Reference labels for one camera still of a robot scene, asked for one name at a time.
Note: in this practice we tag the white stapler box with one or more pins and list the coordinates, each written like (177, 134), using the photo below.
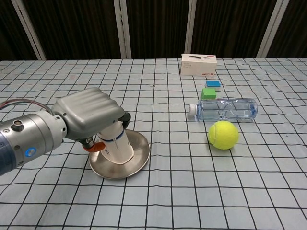
(197, 67)

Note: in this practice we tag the round steel plate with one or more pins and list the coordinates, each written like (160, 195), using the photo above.
(140, 153)

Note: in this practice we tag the green cube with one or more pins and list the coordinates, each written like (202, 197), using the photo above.
(208, 94)

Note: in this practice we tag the left blue grey robot arm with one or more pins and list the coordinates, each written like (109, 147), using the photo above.
(24, 141)

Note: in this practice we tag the white paper cup blue print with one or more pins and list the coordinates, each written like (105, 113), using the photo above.
(117, 148)

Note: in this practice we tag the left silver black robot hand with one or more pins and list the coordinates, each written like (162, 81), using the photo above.
(88, 112)

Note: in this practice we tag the clear plastic water bottle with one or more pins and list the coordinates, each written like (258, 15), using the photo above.
(225, 110)

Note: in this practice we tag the blue white eraser block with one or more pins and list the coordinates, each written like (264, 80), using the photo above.
(213, 83)

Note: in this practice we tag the light blue checked tablecloth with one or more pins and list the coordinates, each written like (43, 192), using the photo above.
(168, 196)

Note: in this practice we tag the yellow tennis ball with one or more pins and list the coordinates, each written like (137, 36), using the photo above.
(223, 135)

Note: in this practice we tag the white metal frame post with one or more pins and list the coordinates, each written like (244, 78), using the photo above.
(190, 28)
(121, 28)
(272, 28)
(30, 33)

